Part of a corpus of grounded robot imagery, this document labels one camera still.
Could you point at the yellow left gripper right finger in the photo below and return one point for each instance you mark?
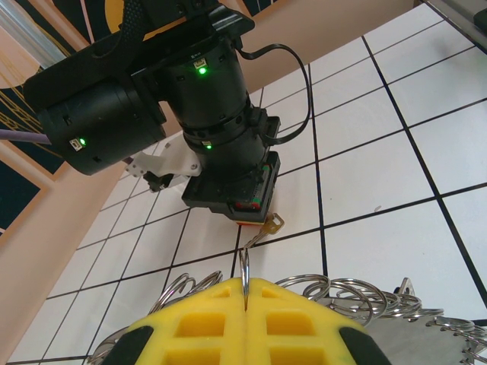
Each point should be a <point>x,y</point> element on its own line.
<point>323,342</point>

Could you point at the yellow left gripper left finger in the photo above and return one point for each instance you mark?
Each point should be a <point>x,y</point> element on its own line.
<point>167,342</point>

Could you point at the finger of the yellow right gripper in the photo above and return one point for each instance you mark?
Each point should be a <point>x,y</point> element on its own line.
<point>251,223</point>

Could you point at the key with clear yellow cap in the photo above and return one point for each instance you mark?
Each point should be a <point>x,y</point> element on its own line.
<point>274,224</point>

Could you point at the pile of metal key rings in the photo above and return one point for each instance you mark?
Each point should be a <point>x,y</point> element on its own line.
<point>411,342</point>

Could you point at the aluminium frame post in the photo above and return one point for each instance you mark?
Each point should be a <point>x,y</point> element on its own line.
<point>26,34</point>

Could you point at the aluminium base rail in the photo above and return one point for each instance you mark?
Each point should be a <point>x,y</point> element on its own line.
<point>456,19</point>

